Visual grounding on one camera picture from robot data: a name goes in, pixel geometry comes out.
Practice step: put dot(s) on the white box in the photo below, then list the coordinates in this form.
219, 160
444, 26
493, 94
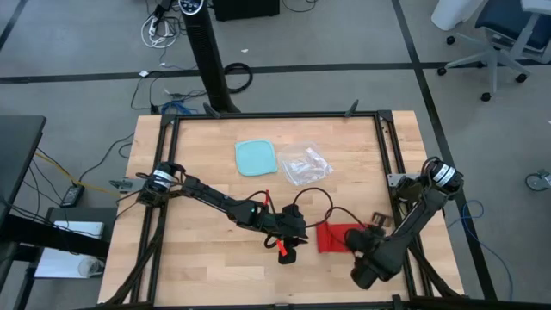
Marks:
73, 230

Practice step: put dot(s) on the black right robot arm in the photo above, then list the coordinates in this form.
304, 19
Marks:
413, 224

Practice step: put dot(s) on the small white plug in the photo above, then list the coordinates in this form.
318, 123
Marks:
144, 73

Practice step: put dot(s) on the black desk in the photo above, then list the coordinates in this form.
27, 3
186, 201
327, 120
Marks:
21, 163

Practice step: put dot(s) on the black power adapter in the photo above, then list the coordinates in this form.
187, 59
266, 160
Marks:
72, 196

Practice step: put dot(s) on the black tower fan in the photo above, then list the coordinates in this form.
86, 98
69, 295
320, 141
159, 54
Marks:
206, 51

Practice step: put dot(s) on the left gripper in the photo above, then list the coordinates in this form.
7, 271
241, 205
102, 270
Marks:
286, 224

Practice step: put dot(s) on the red elastic bandage roll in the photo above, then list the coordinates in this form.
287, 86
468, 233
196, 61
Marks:
331, 237

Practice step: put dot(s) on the black box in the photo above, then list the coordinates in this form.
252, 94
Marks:
245, 8

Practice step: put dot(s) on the white bin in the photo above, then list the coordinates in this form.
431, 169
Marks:
456, 13

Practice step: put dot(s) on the black aluminium table frame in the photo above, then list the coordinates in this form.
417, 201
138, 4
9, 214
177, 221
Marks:
258, 115

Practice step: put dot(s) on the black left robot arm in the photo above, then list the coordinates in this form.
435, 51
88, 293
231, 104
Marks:
206, 194

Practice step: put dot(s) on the mint green container lid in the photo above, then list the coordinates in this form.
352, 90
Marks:
256, 157

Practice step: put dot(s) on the clear cup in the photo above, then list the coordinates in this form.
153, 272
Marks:
90, 267

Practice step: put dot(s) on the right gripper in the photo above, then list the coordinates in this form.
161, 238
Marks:
366, 241

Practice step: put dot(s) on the black desk stand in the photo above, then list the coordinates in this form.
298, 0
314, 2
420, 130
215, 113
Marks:
56, 241

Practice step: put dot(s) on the clear plastic zipper bag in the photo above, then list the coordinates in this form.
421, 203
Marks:
305, 163

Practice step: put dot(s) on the blue grey office chair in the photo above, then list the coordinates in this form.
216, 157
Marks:
512, 21

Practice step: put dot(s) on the grey caster wheel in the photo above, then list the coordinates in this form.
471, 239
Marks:
538, 181

